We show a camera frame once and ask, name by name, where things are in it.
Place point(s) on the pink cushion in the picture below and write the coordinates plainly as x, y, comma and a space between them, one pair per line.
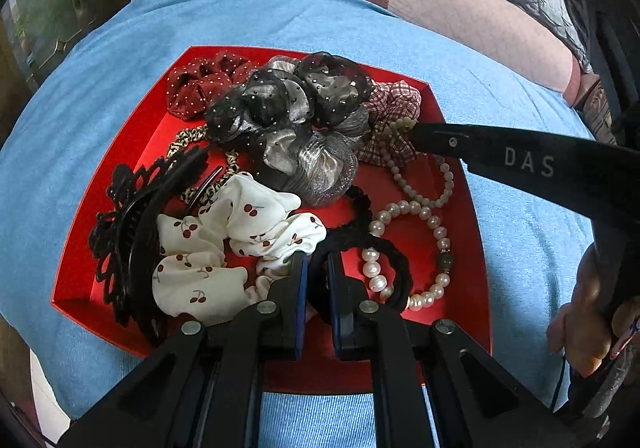
475, 17

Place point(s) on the blue cloth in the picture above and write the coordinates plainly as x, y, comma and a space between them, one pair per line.
100, 102

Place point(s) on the brown patterned cloth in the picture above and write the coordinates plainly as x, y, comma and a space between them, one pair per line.
595, 112

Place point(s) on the person's right hand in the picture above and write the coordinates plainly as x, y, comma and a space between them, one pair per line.
575, 333

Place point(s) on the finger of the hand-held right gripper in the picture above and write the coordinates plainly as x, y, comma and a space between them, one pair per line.
445, 142

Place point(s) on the grey black sheer scrunchie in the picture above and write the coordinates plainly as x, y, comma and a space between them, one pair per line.
310, 157

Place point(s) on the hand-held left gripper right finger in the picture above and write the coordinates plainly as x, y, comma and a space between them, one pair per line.
336, 308

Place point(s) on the red plaid scrunchie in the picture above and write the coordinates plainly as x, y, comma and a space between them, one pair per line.
395, 97

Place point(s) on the black hair claw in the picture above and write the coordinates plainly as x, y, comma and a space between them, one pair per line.
135, 228

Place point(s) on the red tray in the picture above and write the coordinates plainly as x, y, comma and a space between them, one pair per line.
440, 238

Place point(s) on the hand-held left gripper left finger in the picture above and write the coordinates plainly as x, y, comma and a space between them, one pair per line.
300, 308

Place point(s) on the glass front wooden cabinet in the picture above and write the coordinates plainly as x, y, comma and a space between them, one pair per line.
50, 2

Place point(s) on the black device with green light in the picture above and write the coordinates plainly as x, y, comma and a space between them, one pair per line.
610, 17

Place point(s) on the white cherry print scrunchie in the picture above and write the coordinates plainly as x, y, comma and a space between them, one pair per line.
200, 273

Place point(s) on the red dotted scrunchie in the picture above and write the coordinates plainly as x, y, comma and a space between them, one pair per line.
195, 92

